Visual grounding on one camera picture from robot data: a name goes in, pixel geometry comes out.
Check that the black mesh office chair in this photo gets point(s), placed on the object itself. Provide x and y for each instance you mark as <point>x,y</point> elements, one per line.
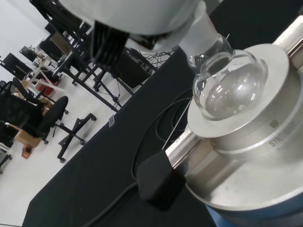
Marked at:
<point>9,113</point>

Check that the clear glass round-bottom flask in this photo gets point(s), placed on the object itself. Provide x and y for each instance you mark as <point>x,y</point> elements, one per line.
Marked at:
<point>227,89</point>

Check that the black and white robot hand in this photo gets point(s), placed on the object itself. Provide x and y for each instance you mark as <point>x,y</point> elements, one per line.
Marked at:
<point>132,14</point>

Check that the small grey tag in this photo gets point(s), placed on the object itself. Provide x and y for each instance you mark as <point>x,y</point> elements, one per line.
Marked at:
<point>111,121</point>

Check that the metal heater with blue base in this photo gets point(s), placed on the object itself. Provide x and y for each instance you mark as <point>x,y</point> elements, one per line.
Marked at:
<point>248,165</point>

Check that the white table frame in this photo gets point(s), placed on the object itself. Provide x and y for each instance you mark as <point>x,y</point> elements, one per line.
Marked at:
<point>42,78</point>

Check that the black equipment case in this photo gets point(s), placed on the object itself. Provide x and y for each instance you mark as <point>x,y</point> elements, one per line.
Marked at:
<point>135,68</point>

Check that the black bench cloth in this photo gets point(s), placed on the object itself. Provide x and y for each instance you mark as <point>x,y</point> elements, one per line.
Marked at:
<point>94,177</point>

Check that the brown cardboard box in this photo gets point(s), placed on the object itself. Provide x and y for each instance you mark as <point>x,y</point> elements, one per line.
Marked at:
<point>27,138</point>

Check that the small orange floor box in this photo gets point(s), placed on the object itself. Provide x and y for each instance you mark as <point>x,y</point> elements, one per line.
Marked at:
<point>26,154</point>

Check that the black metal table frame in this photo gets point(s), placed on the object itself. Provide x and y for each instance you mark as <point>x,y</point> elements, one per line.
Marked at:
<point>78,63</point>

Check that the black computer monitor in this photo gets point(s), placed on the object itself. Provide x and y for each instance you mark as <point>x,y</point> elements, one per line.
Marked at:
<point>13,62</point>

